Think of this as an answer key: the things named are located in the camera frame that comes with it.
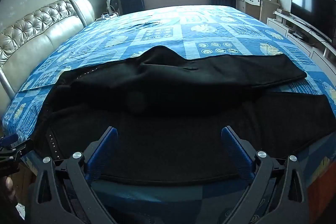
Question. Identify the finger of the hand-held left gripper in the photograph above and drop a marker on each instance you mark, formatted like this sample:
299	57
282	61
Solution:
10	139

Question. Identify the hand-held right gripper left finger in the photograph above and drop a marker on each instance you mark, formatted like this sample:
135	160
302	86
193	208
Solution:
106	150

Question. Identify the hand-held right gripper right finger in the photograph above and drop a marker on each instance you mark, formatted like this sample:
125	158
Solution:
233	150

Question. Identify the black pants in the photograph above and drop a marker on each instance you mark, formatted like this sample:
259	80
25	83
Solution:
168	108

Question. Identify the white pillows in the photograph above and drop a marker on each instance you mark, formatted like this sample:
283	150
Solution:
39	37

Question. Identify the blue patterned bed sheet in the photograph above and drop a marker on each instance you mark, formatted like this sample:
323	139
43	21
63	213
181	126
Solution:
183	29

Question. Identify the white television stand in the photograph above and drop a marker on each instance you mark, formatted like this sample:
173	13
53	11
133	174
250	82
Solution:
286	27

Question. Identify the white power strip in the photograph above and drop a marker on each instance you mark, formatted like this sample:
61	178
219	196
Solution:
109	16

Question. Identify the white fan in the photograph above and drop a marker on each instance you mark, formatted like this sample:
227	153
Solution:
113	5

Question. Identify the white dressing table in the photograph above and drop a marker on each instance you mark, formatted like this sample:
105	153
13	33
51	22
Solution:
252	5

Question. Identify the black television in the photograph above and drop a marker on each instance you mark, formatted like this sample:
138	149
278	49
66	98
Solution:
312	11

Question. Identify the red-brown wooden bed frame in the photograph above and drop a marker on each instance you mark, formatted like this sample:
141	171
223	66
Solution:
323	195

